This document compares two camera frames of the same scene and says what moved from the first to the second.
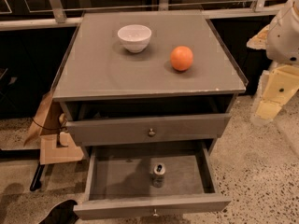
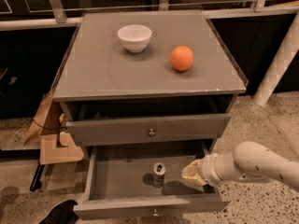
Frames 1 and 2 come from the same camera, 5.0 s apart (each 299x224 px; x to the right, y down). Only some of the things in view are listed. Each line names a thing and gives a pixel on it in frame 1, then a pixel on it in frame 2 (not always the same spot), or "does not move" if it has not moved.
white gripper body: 284,38 to 206,169
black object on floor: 62,214 does not move
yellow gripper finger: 260,40 to 192,168
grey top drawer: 121,131 does not move
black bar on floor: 35,183 does not move
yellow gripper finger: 268,109 to 191,173
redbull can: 159,175 does not move
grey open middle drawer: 147,179 does not move
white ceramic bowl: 135,37 does not move
